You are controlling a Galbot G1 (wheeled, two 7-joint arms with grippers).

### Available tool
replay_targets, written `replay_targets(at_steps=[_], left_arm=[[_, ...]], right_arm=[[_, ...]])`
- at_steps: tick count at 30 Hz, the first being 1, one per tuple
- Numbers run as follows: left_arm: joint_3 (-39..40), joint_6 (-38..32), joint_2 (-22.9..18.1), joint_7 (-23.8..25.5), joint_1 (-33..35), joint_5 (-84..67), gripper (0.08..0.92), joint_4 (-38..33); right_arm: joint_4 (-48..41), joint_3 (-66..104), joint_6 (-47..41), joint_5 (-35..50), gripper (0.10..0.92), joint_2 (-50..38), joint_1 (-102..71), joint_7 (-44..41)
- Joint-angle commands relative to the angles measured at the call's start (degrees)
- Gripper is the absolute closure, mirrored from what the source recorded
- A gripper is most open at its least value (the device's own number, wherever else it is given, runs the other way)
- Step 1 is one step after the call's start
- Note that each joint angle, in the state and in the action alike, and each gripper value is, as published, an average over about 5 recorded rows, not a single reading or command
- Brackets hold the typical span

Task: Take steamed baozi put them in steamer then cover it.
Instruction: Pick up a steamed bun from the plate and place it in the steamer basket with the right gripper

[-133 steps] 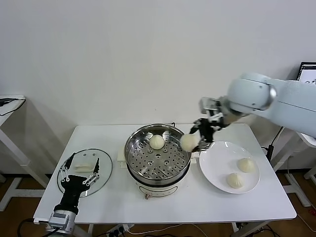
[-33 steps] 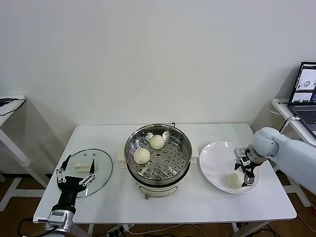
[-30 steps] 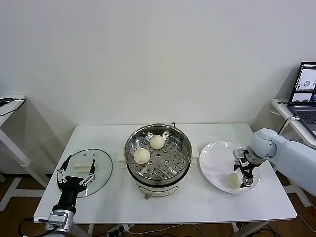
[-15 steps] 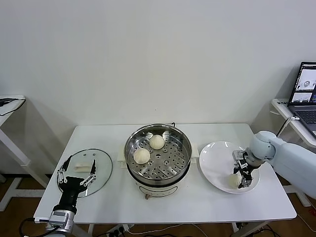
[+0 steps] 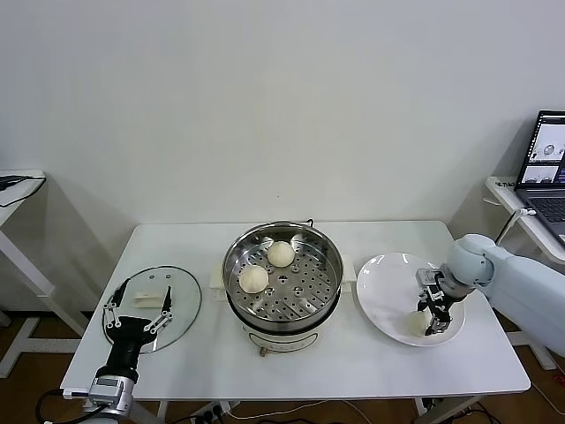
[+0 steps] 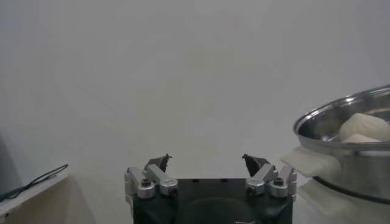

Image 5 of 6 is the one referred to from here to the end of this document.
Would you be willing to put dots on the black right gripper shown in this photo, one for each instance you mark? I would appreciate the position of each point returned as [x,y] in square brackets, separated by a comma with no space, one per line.
[443,296]

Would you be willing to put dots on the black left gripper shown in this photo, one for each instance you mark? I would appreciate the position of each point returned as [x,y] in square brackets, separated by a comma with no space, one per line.
[128,338]

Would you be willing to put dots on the white steamed baozi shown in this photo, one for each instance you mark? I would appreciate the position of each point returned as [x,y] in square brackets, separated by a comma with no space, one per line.
[415,324]
[253,279]
[280,255]

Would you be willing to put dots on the round glass pot lid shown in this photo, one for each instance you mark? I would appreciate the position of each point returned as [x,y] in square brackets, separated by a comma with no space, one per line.
[185,291]

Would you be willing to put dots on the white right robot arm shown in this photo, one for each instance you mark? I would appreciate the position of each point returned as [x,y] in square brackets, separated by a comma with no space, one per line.
[507,282]

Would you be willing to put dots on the perforated steel steamer basket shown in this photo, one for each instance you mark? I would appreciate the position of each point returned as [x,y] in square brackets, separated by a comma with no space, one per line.
[309,252]

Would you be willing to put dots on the stainless steel steamer pot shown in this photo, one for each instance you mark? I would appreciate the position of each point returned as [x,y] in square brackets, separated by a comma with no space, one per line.
[282,339]

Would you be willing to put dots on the round white plate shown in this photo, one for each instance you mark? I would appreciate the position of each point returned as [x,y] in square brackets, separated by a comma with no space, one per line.
[379,282]

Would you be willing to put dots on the white power strip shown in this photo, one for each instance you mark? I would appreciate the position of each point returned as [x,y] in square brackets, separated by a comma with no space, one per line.
[212,411]

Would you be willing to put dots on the white side table with laptop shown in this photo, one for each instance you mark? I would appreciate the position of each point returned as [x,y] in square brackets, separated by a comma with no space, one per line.
[501,190]

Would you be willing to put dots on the grey open laptop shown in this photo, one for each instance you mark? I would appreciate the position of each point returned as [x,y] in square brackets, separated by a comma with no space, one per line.
[547,207]

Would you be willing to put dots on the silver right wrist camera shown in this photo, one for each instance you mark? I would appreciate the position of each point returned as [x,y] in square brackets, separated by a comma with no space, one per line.
[428,282]

